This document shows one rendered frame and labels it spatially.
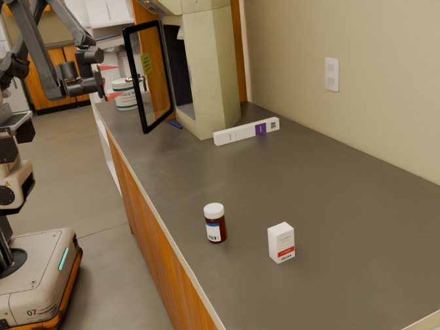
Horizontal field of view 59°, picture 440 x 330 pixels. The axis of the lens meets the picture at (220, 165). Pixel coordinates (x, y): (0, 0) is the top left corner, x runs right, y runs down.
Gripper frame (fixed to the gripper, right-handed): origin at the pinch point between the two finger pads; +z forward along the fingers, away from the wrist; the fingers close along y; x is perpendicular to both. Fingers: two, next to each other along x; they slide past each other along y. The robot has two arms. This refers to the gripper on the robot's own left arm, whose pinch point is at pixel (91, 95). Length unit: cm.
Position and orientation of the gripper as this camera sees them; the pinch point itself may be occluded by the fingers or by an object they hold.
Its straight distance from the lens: 187.3
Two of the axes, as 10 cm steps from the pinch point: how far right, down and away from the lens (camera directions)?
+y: 9.1, -2.6, 3.2
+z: 1.1, 9.0, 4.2
